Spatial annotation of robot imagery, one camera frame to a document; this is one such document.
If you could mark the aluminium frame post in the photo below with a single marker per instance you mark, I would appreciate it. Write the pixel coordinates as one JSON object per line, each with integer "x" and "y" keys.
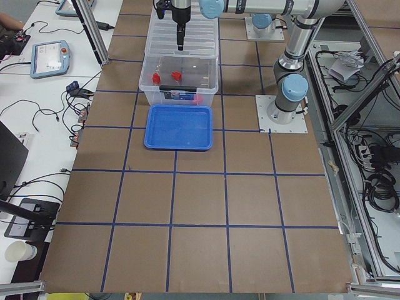
{"x": 87, "y": 19}

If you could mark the black box latch handle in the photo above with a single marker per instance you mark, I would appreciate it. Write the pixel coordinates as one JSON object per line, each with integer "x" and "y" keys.
{"x": 189, "y": 89}

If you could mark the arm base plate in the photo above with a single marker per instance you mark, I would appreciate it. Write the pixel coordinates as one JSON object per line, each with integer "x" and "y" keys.
{"x": 272, "y": 120}
{"x": 273, "y": 32}

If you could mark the teach pendant near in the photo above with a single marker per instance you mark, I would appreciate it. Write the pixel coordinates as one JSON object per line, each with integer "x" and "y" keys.
{"x": 49, "y": 59}

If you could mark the black power adapter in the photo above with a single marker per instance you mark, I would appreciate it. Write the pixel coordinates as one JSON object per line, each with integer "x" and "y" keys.
{"x": 104, "y": 26}

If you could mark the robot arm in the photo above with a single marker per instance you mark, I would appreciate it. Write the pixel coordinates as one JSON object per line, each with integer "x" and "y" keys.
{"x": 262, "y": 22}
{"x": 291, "y": 86}

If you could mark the clear plastic storage box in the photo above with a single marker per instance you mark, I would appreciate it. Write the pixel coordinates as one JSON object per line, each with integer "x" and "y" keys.
{"x": 189, "y": 76}

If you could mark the red block from tray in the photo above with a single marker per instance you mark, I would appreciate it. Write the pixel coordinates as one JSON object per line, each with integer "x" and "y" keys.
{"x": 177, "y": 76}

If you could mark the red block middle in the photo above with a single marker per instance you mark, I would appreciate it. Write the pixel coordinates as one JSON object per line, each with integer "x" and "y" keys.
{"x": 156, "y": 79}

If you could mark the red block front left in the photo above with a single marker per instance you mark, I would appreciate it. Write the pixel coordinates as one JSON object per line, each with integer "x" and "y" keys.
{"x": 198, "y": 99}

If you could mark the clear plastic box lid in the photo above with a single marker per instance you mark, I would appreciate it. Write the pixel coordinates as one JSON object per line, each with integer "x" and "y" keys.
{"x": 201, "y": 36}

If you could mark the white paper cup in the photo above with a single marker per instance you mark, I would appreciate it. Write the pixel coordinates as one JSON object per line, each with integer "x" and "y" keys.
{"x": 20, "y": 251}

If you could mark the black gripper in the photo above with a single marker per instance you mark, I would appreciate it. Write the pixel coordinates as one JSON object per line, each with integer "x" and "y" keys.
{"x": 180, "y": 16}

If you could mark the blue plastic tray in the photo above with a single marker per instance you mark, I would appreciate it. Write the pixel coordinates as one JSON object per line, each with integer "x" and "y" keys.
{"x": 178, "y": 127}

